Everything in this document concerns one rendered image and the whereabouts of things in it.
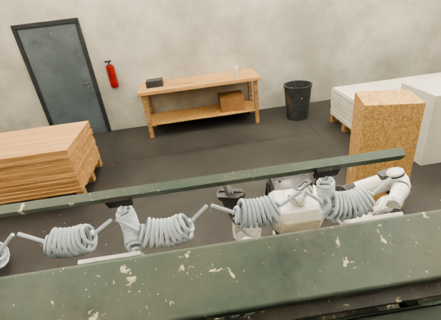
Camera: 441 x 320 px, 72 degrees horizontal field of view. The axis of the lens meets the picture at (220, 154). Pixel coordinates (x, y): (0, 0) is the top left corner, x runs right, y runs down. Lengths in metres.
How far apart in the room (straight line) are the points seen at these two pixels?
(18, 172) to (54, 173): 0.42
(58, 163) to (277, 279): 4.05
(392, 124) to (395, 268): 2.75
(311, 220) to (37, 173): 3.67
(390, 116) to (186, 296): 2.89
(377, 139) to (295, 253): 2.82
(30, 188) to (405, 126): 4.40
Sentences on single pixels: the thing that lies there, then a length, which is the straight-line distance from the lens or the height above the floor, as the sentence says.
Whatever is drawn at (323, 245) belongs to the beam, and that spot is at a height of 1.93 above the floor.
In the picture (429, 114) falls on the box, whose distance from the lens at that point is 4.57.
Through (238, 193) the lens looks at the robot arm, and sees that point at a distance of 1.22.
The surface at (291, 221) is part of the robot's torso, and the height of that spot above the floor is 1.28.
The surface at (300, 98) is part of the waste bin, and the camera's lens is 5.81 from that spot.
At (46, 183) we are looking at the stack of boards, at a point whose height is 0.35.
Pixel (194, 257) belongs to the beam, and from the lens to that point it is 0.50.
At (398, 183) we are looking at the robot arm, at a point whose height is 1.44.
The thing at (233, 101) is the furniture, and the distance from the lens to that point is 5.84.
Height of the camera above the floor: 2.30
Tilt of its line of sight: 28 degrees down
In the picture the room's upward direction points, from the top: 7 degrees counter-clockwise
